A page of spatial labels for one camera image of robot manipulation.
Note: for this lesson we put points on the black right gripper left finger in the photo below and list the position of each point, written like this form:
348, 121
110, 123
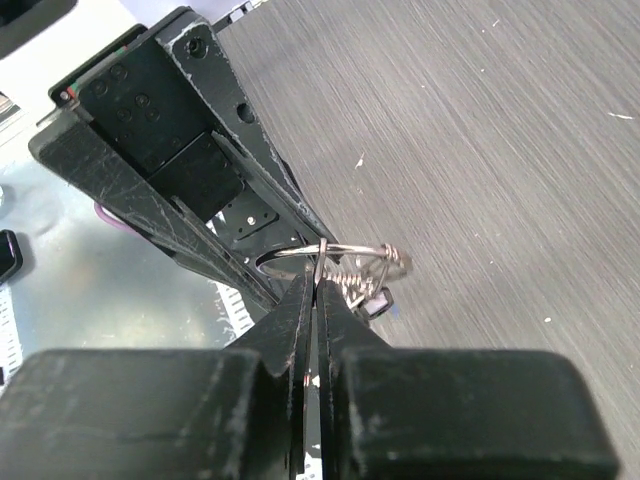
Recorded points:
234, 413

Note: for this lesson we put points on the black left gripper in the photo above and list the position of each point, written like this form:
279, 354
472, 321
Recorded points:
157, 129

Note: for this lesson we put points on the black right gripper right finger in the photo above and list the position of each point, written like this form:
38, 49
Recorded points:
401, 413

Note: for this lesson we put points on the large metal keyring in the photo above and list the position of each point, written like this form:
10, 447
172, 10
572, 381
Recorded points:
359, 272

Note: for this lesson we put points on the blue key tag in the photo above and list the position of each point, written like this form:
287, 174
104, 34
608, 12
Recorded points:
377, 305

